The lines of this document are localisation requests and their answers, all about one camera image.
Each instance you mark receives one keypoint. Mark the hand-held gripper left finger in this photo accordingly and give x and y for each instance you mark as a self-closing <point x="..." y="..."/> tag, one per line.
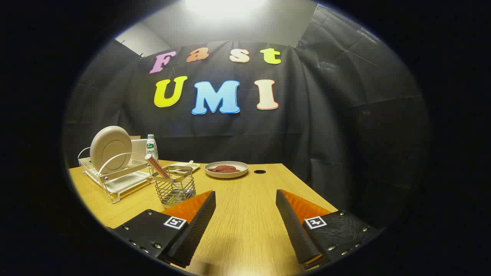
<point x="195" y="230"/>

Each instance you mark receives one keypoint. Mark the white divided tray with beans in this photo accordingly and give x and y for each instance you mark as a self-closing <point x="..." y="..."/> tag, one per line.
<point x="184" y="167"/>

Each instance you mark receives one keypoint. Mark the black backdrop cloth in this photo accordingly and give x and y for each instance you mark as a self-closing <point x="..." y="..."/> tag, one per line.
<point x="326" y="115"/>

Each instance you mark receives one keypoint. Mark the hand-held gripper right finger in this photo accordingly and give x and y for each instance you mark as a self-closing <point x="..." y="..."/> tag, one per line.
<point x="293" y="230"/>

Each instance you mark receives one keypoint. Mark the white toaster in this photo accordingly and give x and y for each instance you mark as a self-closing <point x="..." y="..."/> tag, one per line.
<point x="139" y="147"/>

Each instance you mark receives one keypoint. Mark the small beige dish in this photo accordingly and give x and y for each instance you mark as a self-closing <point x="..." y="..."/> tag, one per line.
<point x="234" y="174"/>

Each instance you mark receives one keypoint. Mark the white bottle with green label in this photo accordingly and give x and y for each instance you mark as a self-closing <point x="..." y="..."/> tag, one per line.
<point x="152" y="147"/>

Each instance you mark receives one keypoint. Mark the large beige plate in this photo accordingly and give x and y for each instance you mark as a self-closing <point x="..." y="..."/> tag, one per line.
<point x="111" y="147"/>

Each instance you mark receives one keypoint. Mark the brown meat patty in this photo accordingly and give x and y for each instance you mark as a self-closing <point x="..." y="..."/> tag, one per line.
<point x="215" y="169"/>
<point x="232" y="169"/>

